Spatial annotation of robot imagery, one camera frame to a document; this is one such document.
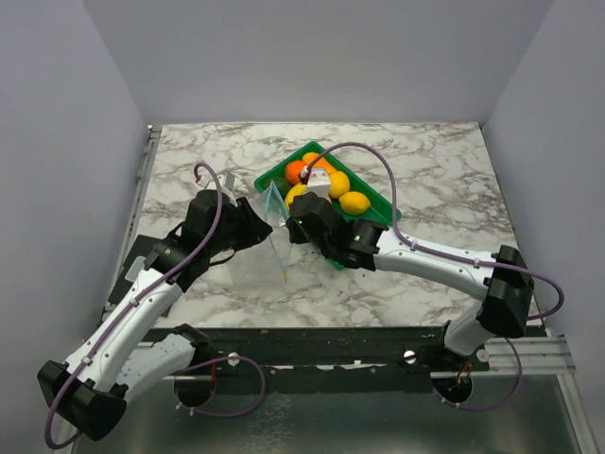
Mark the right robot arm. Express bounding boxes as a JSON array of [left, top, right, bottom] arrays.
[[286, 193, 534, 370]]

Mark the yellow orange mango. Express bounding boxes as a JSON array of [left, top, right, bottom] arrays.
[[302, 152, 337, 174]]

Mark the yellow lemon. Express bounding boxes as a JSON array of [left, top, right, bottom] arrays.
[[338, 191, 371, 216]]

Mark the yellow banana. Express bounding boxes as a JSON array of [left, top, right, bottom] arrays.
[[285, 183, 306, 211]]

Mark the clear zip top bag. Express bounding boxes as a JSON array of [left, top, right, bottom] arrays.
[[226, 182, 293, 289]]

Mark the green plastic tray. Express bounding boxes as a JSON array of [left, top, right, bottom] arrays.
[[254, 142, 401, 271]]

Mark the yellow apple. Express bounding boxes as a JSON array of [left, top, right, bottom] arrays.
[[328, 171, 351, 200]]

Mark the black mounting rail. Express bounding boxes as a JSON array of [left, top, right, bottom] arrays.
[[141, 321, 493, 393]]

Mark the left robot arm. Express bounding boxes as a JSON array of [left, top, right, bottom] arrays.
[[37, 190, 272, 449]]

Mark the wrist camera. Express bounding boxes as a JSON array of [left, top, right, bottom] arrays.
[[305, 167, 331, 200], [204, 171, 236, 205]]

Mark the orange fruit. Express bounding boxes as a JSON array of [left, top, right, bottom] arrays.
[[285, 160, 306, 185]]

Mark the green avocado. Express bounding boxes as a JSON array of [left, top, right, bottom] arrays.
[[273, 178, 292, 198]]

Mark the metal table edge rail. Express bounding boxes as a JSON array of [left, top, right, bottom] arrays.
[[100, 125, 163, 322]]

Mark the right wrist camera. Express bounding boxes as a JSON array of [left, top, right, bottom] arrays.
[[305, 167, 331, 200]]

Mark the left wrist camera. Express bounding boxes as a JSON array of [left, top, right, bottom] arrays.
[[204, 171, 236, 205]]

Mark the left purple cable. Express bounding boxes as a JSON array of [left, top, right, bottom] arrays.
[[43, 163, 266, 449]]

